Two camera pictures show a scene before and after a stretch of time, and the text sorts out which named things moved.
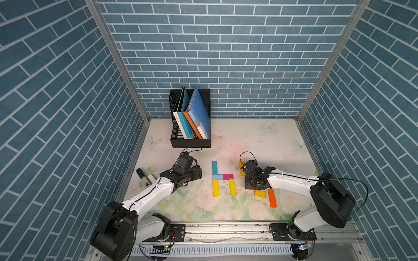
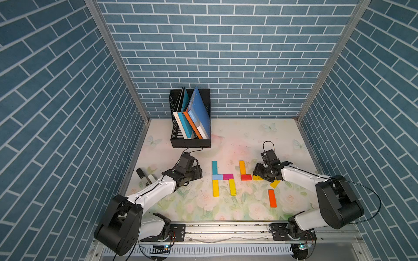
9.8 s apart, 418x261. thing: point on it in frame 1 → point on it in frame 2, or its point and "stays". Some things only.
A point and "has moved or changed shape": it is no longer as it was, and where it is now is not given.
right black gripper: [246, 185] → [257, 171]
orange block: [241, 172] stays
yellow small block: [260, 193] has moved or changed shape
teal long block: [214, 167] stays
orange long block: [272, 198] stays
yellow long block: [216, 189] stays
